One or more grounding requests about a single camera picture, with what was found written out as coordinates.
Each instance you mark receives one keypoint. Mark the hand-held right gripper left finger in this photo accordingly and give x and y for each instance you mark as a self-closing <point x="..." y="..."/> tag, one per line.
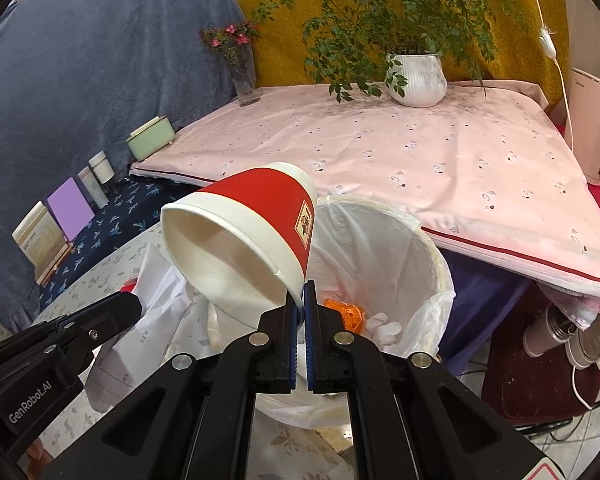
<point x="292" y="340"/>

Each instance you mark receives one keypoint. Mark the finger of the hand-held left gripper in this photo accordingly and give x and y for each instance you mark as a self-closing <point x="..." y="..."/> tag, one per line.
<point x="110" y="315"/>

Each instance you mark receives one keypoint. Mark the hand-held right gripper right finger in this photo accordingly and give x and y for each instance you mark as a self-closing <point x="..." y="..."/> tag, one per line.
<point x="311" y="340"/>

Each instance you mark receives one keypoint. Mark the large orange patterned wrapper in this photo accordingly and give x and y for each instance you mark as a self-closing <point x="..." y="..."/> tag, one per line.
<point x="350" y="316"/>

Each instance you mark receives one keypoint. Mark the white paper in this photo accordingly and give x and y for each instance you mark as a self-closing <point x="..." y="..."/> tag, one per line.
<point x="155" y="280"/>

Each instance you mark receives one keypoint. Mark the white cotton glove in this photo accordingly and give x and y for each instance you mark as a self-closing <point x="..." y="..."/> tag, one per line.
<point x="380" y="330"/>

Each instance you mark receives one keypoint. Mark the trash bin with white bag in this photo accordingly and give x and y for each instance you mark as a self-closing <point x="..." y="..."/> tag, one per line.
<point x="380" y="260"/>

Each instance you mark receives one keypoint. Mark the red paper cup with emblem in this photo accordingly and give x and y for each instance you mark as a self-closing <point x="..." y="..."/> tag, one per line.
<point x="250" y="210"/>

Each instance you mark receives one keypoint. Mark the grey floral tablecloth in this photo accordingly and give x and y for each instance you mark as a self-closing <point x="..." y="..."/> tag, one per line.
<point x="92" y="272"/>

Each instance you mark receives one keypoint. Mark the navy leaf print cloth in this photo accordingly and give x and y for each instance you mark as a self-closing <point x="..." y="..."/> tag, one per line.
<point x="130" y="210"/>

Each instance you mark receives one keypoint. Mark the purple card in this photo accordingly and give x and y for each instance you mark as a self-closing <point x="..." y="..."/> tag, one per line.
<point x="70" y="207"/>

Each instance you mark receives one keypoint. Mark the white round jar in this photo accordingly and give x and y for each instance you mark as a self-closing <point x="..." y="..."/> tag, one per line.
<point x="101" y="170"/>

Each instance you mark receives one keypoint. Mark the dark purple cloth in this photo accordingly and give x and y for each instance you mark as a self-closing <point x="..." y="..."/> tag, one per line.
<point x="475" y="300"/>

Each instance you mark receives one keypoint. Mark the pale green tissue box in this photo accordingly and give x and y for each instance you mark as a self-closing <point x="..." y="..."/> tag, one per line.
<point x="152" y="140"/>

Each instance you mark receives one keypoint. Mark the pink printed cloth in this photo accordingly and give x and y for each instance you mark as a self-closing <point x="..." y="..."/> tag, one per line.
<point x="380" y="150"/>

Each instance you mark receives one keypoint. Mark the dark red cloth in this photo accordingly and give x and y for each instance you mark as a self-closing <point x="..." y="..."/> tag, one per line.
<point x="520" y="390"/>

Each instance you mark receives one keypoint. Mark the blue grey backdrop cloth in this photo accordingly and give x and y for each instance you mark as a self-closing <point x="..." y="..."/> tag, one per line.
<point x="80" y="60"/>

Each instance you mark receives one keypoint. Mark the glass vase with pink flowers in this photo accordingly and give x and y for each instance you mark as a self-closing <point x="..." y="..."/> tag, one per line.
<point x="242" y="80"/>

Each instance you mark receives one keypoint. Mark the green plant in white pot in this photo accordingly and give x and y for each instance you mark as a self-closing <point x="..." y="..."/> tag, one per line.
<point x="417" y="80"/>

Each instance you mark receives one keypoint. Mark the white plastic appliance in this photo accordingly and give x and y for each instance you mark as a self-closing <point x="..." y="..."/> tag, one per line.
<point x="590" y="125"/>

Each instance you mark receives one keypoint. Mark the yellow patterned cloth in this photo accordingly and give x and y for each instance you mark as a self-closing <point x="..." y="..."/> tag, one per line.
<point x="510" y="35"/>

